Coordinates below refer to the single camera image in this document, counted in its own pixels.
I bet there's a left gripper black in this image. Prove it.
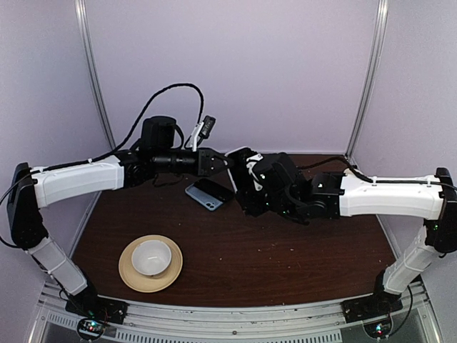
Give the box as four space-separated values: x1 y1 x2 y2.
154 147 233 177

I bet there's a lavender phone case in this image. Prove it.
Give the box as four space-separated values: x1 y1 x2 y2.
226 147 251 193

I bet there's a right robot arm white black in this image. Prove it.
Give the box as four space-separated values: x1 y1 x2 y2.
228 147 456 316

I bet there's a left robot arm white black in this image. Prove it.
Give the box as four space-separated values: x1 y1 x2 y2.
7 116 234 317

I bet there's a light blue phone case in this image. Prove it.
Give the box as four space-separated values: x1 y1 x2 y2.
185 182 224 212

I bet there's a white ceramic bowl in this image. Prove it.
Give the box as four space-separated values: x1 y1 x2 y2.
131 239 172 276

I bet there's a tan round plate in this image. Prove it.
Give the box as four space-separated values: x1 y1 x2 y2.
119 235 184 293

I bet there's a right circuit board with leds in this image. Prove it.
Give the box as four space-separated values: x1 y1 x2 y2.
363 319 393 340

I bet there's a circuit board with leds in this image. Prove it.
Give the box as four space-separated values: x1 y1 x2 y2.
76 318 106 340
363 319 393 340

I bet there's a left circuit board with leds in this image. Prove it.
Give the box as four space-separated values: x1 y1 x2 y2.
76 318 106 340

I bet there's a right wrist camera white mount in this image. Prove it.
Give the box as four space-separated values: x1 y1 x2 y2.
246 154 263 182

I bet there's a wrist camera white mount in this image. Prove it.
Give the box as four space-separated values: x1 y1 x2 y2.
184 115 216 151
246 154 263 182

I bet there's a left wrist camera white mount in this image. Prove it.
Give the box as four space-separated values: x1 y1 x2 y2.
184 115 216 151

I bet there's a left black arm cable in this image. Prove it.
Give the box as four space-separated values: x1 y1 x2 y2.
114 83 206 154

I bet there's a front aluminium rail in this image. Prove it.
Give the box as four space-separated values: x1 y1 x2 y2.
25 282 444 342

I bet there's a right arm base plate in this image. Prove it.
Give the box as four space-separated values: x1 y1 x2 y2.
341 294 403 323

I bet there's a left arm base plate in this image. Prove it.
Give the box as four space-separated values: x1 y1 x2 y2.
65 287 128 324

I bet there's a right aluminium frame post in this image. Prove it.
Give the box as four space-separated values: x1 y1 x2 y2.
346 0 389 160

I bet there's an aluminium frame post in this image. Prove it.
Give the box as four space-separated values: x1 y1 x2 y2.
74 0 121 159
346 0 389 160

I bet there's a left aluminium frame post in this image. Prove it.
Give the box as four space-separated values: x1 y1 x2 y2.
74 0 121 159

